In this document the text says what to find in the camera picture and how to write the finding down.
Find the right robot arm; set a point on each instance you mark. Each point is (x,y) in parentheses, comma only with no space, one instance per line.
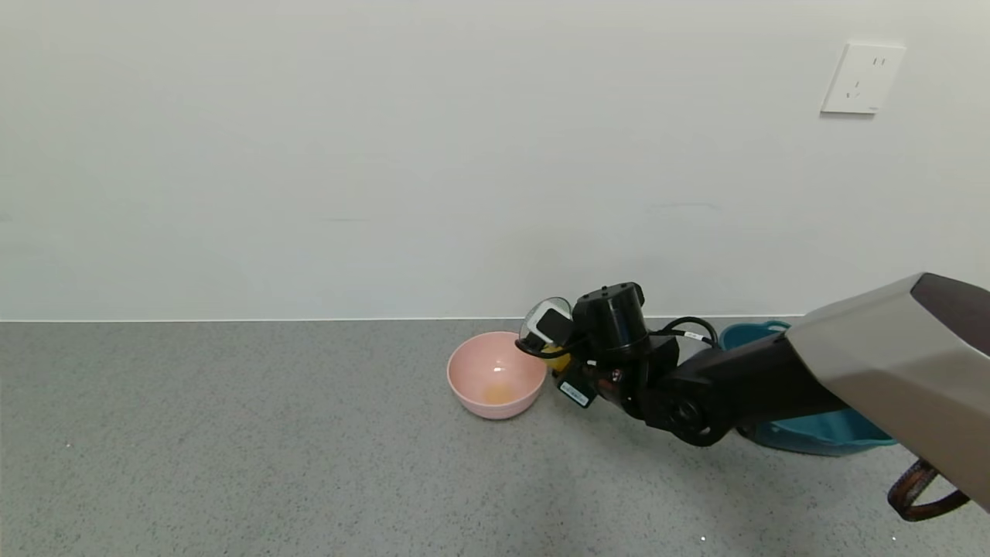
(874,363)

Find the ribbed teal glass cup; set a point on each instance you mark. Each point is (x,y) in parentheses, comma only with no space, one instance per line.
(534,319)

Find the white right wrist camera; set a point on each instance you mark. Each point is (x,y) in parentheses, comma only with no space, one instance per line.
(551,325)

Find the white wall socket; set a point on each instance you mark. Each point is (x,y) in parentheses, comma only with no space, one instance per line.
(861,79)

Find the teal plastic tray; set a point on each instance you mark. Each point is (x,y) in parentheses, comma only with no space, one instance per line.
(820,429)

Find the pink bowl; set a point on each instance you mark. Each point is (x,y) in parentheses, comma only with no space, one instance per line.
(495,371)

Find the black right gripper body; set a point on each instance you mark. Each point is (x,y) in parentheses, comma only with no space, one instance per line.
(574,392)

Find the orange juice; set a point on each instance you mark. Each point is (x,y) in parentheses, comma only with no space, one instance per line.
(558,360)

